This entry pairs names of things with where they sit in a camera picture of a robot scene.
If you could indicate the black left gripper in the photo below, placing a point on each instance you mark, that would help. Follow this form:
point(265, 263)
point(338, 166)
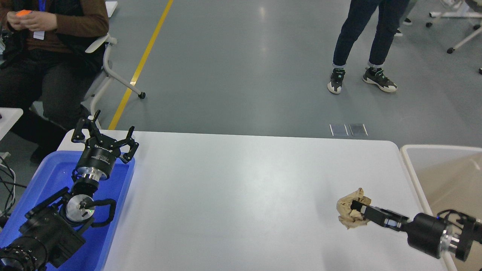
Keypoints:
point(97, 157)

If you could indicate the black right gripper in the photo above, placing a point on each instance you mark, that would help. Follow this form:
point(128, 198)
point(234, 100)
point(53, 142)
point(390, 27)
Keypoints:
point(428, 234)

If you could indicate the brown paper ball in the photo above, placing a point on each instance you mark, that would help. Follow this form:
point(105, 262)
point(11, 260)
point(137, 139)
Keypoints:
point(352, 218)

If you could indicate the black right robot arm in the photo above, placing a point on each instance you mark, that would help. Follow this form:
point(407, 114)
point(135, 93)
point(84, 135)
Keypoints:
point(467, 227)

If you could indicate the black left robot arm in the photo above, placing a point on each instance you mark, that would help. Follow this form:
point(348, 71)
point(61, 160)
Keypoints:
point(53, 231)

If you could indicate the white rolling chair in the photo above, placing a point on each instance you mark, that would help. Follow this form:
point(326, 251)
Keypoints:
point(106, 75)

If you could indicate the blue plastic bin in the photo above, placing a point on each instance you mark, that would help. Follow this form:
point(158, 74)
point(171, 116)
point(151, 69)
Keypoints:
point(55, 173)

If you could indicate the right metal floor plate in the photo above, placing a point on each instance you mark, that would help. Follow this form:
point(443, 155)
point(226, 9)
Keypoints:
point(358, 130)

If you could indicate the metal floor plate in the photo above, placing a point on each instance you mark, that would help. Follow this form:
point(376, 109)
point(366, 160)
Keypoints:
point(358, 130)
point(339, 130)

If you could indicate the beige plastic bin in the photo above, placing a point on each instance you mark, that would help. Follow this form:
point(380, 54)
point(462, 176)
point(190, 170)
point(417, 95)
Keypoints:
point(446, 177)

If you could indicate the left metal floor plate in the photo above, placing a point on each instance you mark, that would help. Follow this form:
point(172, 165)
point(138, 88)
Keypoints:
point(339, 130)

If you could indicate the white side table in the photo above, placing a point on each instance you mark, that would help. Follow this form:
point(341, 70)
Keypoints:
point(9, 116)

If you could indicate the person in black trousers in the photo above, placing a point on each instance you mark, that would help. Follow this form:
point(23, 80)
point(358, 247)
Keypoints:
point(46, 71)

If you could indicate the white floor platform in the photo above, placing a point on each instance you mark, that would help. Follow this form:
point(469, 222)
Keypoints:
point(111, 7)

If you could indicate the colourful puzzle cube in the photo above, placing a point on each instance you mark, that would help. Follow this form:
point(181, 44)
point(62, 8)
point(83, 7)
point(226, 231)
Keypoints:
point(23, 13)

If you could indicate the white rolling chair base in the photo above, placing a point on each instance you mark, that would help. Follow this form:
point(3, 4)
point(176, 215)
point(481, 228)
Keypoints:
point(465, 13)

